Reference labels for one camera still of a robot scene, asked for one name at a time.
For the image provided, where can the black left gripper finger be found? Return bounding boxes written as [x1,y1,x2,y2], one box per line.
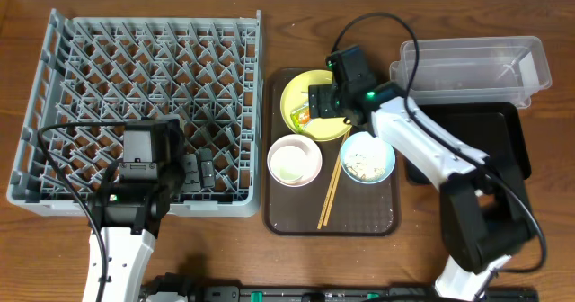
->
[181,154,201,192]
[199,148,216,188]

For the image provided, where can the orange green snack wrapper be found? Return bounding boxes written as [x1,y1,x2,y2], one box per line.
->
[290,103,312,129]

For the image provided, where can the light blue bowl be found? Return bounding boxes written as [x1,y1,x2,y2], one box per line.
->
[340,132,396,184]

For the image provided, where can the pink bowl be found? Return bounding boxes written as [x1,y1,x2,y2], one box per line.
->
[267,134,323,187]

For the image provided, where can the translucent white cup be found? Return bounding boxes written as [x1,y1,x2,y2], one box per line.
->
[270,146,307,183]

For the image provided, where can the rice and peanut scraps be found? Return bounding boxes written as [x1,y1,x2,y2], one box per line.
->
[344,154,385,182]

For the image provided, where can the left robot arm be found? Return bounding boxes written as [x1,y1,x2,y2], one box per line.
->
[83,116,216,301]

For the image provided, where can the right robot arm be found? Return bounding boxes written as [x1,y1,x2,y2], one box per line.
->
[308,46,542,301]

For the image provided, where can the grey plastic dishwasher rack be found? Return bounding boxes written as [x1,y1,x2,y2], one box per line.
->
[6,11,263,217]

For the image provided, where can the black waste tray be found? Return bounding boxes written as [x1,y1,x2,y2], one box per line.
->
[420,102,532,180]

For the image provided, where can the wooden chopstick right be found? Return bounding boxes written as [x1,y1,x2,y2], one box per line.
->
[322,129,352,227]

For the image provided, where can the wooden chopstick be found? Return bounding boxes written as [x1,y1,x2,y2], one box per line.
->
[316,130,349,230]
[322,129,352,227]

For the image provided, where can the wooden chopstick left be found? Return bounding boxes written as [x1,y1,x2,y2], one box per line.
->
[316,130,349,230]

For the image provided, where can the yellow round plate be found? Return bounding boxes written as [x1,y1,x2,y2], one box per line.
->
[280,70,351,142]

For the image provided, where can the brown serving tray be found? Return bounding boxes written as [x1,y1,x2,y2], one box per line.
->
[262,68,401,236]

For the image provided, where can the clear plastic bin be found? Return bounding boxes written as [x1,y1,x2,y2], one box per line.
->
[389,36,552,109]

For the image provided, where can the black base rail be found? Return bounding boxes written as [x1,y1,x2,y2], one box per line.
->
[138,272,540,302]

